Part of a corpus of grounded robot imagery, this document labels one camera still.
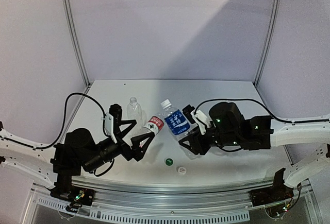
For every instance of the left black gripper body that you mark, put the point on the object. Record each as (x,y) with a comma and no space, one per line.
(126,151)

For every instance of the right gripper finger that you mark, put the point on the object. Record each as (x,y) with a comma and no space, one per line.
(195,131)
(191,145)

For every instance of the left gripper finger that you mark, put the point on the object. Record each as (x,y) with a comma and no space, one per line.
(140,144)
(125,126)

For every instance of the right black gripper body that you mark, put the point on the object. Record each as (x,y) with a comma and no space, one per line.
(203,147)

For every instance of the blue label water bottle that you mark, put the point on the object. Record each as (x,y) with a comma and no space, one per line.
(179,127)

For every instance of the red label water bottle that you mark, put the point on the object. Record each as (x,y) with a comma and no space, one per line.
(154,124)

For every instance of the white bottle cap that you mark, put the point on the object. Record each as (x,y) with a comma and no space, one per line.
(181,170)

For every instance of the green bottle cap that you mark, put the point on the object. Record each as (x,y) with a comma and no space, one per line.
(168,162)

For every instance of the blue bottle cap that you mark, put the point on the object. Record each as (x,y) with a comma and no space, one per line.
(165,104)

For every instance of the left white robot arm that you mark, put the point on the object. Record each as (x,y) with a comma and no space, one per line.
(21,156)

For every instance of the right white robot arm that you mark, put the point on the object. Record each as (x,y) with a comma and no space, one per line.
(225,126)

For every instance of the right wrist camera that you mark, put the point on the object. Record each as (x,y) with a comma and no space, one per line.
(196,116)

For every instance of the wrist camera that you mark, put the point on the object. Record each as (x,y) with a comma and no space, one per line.
(111,122)
(196,116)

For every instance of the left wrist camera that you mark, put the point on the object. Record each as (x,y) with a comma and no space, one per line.
(111,122)

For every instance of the aluminium front rail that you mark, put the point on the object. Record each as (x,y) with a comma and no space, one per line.
(126,203)

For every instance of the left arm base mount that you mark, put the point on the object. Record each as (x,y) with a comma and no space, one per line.
(76,197)

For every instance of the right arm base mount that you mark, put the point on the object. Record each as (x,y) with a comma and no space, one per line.
(277,198)

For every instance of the left aluminium frame post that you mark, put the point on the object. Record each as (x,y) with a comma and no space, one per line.
(75,43)

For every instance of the aluminium frame post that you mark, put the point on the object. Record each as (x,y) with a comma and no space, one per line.
(75,43)
(267,42)

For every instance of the right aluminium frame post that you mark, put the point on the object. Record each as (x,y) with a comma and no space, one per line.
(267,42)

